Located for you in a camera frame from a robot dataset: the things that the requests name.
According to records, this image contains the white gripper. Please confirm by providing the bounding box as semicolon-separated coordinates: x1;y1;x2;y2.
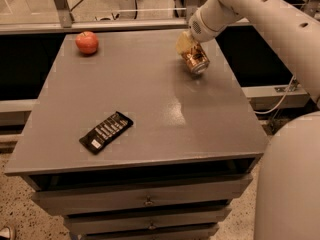
176;0;242;55

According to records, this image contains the orange soda can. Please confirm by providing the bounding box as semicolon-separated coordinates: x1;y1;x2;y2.
182;44;210;75

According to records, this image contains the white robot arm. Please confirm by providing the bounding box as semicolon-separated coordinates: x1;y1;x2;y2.
176;0;320;240

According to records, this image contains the red apple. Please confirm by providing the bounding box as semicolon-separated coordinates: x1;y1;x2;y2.
75;31;99;55

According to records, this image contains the grey drawer cabinet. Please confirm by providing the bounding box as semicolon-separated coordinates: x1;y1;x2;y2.
4;28;270;240

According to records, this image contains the black snack bar wrapper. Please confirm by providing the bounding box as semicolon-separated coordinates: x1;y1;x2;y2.
79;111;133;155

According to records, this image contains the bottom grey drawer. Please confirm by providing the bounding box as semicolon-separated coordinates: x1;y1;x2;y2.
82;223;219;240

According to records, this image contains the grey drawer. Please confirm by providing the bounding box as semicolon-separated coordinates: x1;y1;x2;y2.
32;174;253;215
64;202;231;234
82;223;219;240

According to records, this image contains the top grey drawer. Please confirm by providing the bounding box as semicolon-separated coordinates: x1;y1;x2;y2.
32;174;253;215

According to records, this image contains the middle grey drawer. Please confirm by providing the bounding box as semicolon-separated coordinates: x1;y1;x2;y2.
64;202;231;234

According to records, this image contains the white shoe tip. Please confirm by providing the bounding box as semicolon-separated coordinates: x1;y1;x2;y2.
0;226;16;240

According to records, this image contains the white cable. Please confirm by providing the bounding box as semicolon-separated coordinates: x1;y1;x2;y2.
253;75;298;116

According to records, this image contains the metal window frame rail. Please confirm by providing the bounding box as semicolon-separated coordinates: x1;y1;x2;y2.
0;0;320;36

